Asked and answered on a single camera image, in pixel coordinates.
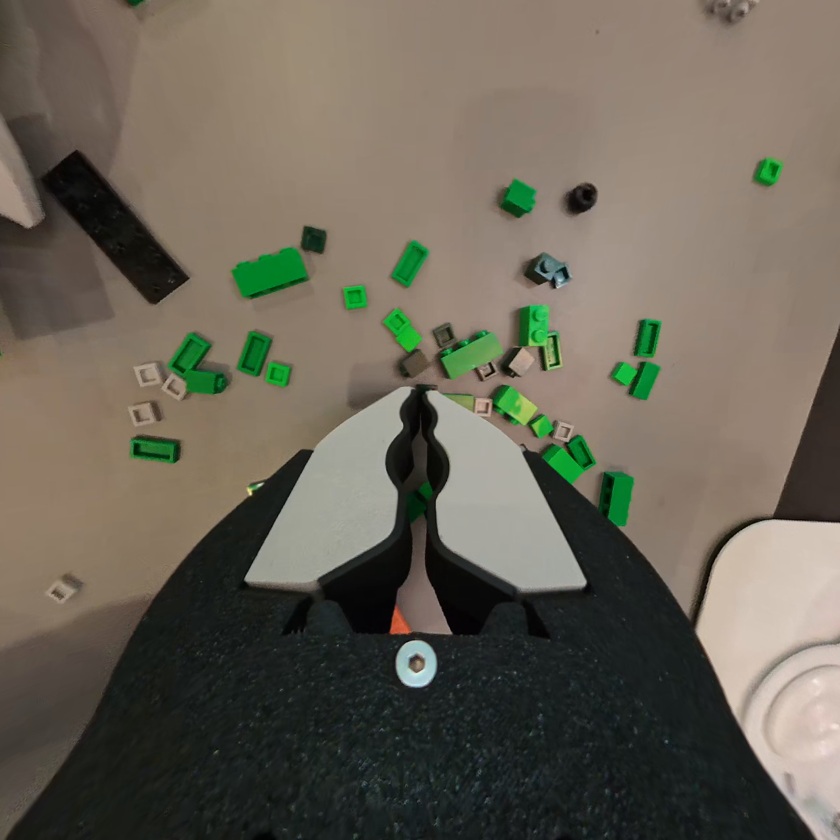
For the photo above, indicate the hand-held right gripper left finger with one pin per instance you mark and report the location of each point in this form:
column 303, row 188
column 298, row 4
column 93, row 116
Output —
column 341, row 505

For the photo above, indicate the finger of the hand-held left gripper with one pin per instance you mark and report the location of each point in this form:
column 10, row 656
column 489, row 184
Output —
column 16, row 190

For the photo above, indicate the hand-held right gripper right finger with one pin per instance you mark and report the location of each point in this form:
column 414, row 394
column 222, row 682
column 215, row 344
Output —
column 505, row 518

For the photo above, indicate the lego pieces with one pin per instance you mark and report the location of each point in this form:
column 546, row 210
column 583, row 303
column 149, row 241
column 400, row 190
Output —
column 269, row 272

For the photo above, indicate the black long lego plate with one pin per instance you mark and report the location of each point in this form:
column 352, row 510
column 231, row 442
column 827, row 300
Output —
column 111, row 223

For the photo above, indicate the dark slate lego piece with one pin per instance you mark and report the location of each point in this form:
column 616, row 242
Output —
column 543, row 268

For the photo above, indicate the black round lego piece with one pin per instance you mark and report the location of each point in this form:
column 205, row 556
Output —
column 582, row 198

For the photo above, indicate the light grey lego clip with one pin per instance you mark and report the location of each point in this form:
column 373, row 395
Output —
column 728, row 8

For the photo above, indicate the orange brick separator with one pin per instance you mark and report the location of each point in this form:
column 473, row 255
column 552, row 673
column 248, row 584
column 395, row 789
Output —
column 398, row 623

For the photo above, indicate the white rounded tray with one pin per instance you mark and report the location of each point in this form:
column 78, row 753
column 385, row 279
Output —
column 774, row 577

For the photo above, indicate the clear round dish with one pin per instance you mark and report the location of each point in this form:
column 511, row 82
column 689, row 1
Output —
column 807, row 722

